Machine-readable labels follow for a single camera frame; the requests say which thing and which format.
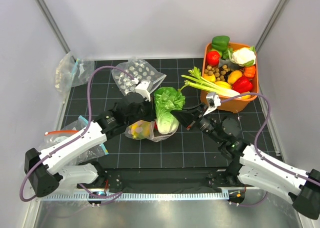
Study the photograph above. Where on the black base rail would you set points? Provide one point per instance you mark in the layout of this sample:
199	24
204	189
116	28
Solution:
166	180

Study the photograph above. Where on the yellow squash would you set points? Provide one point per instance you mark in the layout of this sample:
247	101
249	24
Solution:
217	81

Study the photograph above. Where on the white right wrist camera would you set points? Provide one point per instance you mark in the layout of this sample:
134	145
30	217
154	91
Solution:
213	102

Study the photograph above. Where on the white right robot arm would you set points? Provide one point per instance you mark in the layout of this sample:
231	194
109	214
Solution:
251	166

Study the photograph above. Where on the yellow bell pepper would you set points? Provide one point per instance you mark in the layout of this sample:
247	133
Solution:
234	76

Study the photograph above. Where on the white-dotted zip bag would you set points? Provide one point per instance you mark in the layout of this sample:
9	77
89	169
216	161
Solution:
126	75

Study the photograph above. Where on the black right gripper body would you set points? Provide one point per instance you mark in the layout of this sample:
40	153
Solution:
206	124

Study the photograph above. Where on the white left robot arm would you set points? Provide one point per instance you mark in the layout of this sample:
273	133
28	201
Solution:
47	170

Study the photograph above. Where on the yellow lemon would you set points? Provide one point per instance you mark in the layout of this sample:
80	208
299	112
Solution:
246	95

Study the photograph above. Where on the orange plastic basket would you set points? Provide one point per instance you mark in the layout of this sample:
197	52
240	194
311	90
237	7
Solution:
235	105

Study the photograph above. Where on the green lettuce cabbage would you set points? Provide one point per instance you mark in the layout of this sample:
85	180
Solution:
167	99

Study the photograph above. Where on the black grid cutting mat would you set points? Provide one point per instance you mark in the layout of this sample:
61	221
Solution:
184	148

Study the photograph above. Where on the green bell pepper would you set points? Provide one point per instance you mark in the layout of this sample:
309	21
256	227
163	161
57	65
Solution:
220	43

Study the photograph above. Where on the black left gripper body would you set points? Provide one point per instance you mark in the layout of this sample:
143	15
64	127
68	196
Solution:
142	115

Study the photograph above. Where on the brown mushroom cluster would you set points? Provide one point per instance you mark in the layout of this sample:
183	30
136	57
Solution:
215	73

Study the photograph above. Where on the white cauliflower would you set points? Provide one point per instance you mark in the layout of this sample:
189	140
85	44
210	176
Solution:
244	57

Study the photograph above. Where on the pink-zipper zip bag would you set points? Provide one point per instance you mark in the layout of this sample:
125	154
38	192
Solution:
155	137

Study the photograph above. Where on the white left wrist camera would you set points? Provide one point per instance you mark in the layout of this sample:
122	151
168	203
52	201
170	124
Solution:
143	88

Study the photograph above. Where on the yellow banana bunch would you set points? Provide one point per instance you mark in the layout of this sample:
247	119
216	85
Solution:
140	130

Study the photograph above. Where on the red tomato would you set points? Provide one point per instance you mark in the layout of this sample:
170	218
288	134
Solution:
213	58

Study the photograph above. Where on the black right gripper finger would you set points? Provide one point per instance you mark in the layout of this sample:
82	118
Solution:
188	120
193	109

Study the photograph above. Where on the blue-zipper bag back left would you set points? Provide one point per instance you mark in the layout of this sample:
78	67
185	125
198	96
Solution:
71	73

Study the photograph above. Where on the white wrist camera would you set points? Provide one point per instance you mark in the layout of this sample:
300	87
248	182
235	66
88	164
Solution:
143	88
213	102

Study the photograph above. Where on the green celery stalks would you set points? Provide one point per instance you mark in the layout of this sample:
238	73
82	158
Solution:
196	80

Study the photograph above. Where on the dark red round fruit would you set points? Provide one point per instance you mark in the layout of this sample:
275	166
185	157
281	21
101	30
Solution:
155	127

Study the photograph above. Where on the small orange pumpkin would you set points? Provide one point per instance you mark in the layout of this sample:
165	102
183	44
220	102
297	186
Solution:
250	72

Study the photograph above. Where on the red bell pepper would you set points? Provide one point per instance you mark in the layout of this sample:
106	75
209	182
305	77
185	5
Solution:
242	85

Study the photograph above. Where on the orange-zipper bag front left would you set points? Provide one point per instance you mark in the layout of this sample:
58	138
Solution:
54	137

